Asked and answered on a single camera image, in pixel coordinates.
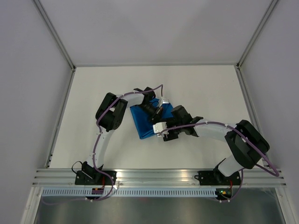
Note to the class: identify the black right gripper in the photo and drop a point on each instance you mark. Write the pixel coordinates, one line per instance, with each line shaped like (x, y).
(171, 136)

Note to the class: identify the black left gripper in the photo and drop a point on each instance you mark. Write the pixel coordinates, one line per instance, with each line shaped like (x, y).
(157, 115)

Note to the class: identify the blue cloth napkin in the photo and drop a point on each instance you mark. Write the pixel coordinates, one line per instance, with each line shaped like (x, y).
(140, 117)

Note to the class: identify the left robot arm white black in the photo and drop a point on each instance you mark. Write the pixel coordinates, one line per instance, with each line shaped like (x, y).
(109, 117)

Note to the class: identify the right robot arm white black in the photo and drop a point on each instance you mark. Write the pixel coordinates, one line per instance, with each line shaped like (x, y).
(246, 144)

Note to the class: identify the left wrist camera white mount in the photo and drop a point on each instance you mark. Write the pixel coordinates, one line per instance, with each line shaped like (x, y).
(164, 101)

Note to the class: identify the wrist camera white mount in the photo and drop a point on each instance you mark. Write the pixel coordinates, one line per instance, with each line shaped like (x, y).
(159, 129)
(164, 101)

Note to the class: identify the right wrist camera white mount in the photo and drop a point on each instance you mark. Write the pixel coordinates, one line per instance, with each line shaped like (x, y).
(159, 129)

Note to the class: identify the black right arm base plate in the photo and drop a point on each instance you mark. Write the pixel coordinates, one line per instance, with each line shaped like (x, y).
(211, 178)

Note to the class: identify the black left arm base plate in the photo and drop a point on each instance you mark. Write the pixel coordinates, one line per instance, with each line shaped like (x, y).
(99, 179)

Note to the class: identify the white slotted cable duct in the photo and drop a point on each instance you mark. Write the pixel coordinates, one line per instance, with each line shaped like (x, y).
(132, 192)

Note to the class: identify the aluminium mounting rail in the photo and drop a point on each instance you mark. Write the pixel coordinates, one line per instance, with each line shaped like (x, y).
(133, 178)

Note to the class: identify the aluminium frame left post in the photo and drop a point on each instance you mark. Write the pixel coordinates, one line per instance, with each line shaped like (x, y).
(45, 17)

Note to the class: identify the aluminium frame post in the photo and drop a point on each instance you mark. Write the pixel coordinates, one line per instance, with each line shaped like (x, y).
(45, 17)
(261, 25)

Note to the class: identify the aluminium frame right post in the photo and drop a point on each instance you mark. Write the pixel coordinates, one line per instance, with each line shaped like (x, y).
(261, 25)

